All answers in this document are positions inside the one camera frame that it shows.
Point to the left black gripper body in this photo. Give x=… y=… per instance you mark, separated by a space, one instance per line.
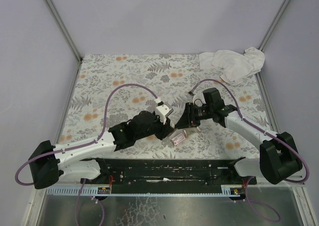
x=164 y=130

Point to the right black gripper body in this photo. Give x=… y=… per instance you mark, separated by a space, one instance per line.
x=188 y=115

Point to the red white staple box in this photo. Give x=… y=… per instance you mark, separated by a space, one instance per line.
x=178 y=139

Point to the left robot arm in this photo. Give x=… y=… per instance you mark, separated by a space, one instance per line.
x=50 y=163

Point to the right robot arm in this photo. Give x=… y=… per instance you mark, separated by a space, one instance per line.
x=277 y=152

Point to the white crumpled cloth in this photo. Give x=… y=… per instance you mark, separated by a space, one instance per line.
x=234 y=67

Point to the floral patterned table mat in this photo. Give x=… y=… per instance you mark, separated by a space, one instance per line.
x=111 y=89

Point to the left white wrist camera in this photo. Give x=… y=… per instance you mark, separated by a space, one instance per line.
x=163 y=110

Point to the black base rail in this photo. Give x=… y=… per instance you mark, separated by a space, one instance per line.
x=127 y=171

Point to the white cable duct strip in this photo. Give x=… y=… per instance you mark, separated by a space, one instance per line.
x=155 y=189

